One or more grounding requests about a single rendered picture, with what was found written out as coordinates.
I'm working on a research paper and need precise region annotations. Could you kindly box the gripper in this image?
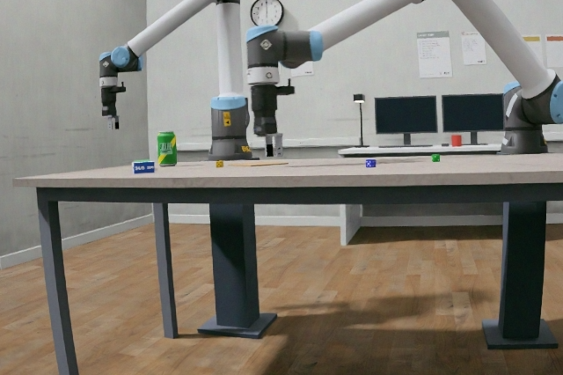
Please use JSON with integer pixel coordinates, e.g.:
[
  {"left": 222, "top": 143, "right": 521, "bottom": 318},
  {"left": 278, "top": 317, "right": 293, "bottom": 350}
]
[
  {"left": 100, "top": 86, "right": 121, "bottom": 131},
  {"left": 250, "top": 84, "right": 285, "bottom": 158}
]

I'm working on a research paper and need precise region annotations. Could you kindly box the beige table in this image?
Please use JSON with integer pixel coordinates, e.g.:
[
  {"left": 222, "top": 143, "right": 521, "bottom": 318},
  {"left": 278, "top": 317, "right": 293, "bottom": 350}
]
[{"left": 11, "top": 153, "right": 563, "bottom": 375}]

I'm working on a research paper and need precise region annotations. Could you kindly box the round wall clock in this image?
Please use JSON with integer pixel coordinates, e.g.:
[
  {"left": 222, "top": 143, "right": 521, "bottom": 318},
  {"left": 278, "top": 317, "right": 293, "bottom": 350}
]
[{"left": 249, "top": 0, "right": 285, "bottom": 29}]

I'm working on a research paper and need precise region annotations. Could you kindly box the black desk lamp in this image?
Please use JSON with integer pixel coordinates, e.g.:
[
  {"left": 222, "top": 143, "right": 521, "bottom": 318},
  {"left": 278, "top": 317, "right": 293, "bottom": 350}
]
[{"left": 353, "top": 93, "right": 370, "bottom": 148}]

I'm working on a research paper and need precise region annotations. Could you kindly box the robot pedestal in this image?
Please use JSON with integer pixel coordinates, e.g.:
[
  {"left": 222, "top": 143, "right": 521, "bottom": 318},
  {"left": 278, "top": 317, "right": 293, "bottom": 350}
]
[
  {"left": 196, "top": 154, "right": 279, "bottom": 341},
  {"left": 481, "top": 149, "right": 559, "bottom": 351}
]

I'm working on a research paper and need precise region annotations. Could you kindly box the white notice with yellow header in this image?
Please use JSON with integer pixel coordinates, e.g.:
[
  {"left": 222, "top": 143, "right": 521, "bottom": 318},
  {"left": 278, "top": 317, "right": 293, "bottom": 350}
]
[{"left": 522, "top": 34, "right": 541, "bottom": 57}]

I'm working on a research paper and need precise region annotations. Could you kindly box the green drink can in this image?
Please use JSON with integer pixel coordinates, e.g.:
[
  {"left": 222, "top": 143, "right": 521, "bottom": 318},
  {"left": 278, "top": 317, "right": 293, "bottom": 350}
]
[{"left": 157, "top": 130, "right": 179, "bottom": 168}]

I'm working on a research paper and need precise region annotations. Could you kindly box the white desk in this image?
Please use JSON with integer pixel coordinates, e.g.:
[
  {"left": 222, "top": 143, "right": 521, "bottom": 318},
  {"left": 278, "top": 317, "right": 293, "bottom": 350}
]
[{"left": 337, "top": 143, "right": 505, "bottom": 246}]

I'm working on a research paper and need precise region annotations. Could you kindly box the white notice with orange header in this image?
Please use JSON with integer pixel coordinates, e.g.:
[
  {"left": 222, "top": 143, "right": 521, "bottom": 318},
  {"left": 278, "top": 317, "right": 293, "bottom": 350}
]
[{"left": 545, "top": 34, "right": 563, "bottom": 69}]

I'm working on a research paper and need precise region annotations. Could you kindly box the black computer monitor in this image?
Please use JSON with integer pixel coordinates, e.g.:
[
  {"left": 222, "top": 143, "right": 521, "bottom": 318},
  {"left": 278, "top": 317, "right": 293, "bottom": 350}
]
[
  {"left": 374, "top": 95, "right": 438, "bottom": 146},
  {"left": 442, "top": 93, "right": 505, "bottom": 146}
]

